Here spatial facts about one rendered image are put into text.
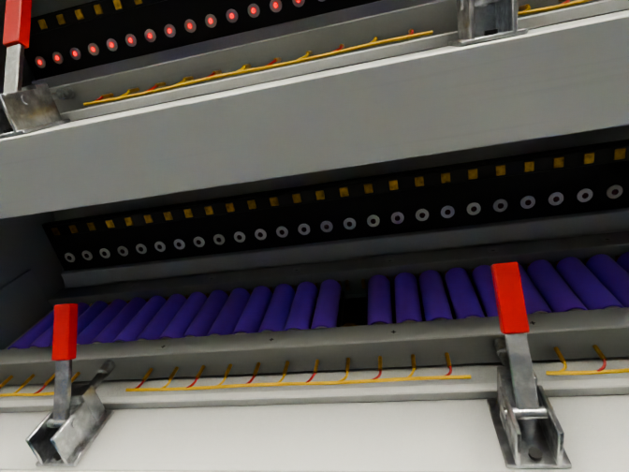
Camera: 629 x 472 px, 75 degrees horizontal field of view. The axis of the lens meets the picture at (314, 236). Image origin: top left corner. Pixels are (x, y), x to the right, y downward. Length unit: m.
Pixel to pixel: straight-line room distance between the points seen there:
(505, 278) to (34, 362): 0.33
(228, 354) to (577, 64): 0.25
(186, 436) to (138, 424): 0.04
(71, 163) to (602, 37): 0.26
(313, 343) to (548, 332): 0.14
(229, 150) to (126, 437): 0.19
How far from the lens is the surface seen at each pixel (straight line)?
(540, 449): 0.25
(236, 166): 0.22
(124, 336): 0.37
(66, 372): 0.31
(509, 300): 0.23
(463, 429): 0.25
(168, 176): 0.24
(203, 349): 0.30
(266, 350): 0.28
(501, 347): 0.26
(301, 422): 0.26
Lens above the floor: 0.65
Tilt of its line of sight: 2 degrees down
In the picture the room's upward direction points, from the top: 7 degrees counter-clockwise
